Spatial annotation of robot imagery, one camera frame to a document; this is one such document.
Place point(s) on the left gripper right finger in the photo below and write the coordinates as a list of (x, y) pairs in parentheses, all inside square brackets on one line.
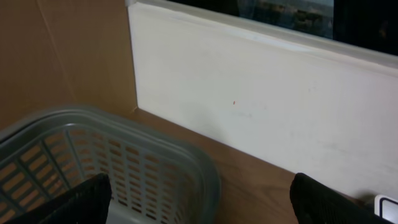
[(315, 203)]

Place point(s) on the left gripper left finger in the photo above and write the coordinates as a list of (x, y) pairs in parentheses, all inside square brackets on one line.
[(87, 203)]

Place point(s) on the white barcode scanner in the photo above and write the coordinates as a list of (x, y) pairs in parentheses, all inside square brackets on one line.
[(386, 208)]

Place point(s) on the grey plastic basket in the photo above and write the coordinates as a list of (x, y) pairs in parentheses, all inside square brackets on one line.
[(153, 178)]

